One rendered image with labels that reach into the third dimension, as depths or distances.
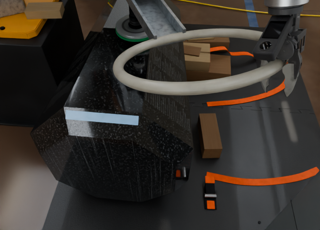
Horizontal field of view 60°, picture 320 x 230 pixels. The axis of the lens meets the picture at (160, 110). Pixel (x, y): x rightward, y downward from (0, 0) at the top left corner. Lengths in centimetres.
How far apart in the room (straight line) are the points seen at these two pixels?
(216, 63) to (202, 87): 182
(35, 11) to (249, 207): 170
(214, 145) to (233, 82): 128
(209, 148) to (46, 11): 128
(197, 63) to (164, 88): 165
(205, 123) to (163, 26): 100
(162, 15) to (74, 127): 59
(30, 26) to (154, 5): 81
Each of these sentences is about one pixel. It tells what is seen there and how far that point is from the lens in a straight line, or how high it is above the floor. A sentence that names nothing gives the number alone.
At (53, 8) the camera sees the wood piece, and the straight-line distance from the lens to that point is 180.
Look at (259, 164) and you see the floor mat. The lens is 201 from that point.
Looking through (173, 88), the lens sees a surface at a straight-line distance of 60.
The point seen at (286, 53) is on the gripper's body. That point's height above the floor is 128.
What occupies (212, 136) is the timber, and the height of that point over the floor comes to 13.
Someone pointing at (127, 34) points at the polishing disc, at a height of 86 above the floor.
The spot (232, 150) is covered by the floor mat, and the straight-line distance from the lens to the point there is 201.
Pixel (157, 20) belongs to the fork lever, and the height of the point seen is 106.
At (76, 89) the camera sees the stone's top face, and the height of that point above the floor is 80.
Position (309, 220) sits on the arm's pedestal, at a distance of 132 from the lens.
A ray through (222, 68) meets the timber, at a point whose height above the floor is 14.
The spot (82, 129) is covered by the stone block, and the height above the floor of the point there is 74.
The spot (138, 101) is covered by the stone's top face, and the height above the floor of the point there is 80.
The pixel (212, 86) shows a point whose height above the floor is 126.
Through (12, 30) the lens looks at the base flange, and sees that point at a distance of 180.
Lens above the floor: 168
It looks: 50 degrees down
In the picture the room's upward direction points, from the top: straight up
